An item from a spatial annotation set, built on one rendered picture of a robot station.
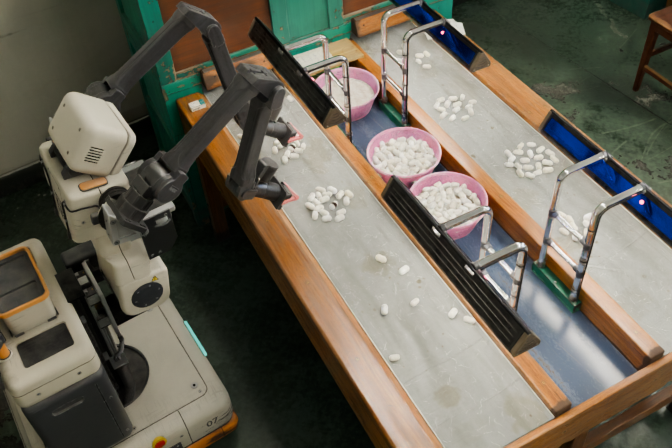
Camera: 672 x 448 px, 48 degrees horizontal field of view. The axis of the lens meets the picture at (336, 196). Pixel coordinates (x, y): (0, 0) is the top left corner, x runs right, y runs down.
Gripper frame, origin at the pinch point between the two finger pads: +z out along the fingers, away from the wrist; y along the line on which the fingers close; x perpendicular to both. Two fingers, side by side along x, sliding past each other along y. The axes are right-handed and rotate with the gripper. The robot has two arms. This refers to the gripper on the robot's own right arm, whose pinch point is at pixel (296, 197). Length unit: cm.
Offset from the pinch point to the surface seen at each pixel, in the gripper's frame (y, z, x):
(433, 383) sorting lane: -73, 12, 6
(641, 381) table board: -100, 52, -25
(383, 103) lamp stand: 42, 53, -27
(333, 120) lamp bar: 4.9, -0.3, -27.5
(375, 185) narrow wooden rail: -0.5, 28.1, -12.3
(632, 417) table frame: -93, 95, -1
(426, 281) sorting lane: -42.7, 24.9, -5.8
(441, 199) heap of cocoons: -16, 42, -22
